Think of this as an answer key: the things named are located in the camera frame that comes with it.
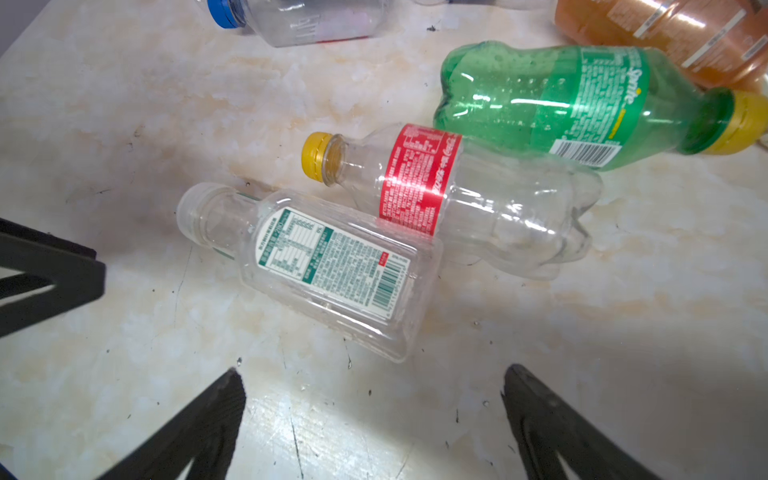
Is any clear bottle blue cap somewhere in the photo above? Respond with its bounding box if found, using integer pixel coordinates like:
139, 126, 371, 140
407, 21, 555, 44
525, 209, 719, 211
197, 0, 392, 47

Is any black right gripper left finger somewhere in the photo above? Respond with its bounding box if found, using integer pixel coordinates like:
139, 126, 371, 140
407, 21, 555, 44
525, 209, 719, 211
101, 368, 246, 479

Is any clear bottle green label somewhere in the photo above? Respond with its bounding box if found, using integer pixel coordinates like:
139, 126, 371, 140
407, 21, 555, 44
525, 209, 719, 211
176, 183, 443, 363

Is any clear Coca-Cola bottle yellow cap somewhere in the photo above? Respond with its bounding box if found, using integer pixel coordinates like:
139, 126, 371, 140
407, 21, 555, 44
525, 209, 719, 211
301, 124, 603, 280

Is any orange tea bottle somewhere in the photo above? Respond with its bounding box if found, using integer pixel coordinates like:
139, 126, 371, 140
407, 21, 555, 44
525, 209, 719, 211
554, 0, 767, 94

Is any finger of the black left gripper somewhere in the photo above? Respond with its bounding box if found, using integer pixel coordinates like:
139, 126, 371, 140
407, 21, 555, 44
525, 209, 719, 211
1, 219, 106, 337

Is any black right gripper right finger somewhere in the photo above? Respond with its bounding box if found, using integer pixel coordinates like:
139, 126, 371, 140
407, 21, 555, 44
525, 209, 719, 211
502, 364, 658, 479

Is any green Sprite bottle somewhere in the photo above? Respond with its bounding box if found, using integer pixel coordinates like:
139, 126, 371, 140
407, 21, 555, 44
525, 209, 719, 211
434, 41, 767, 171

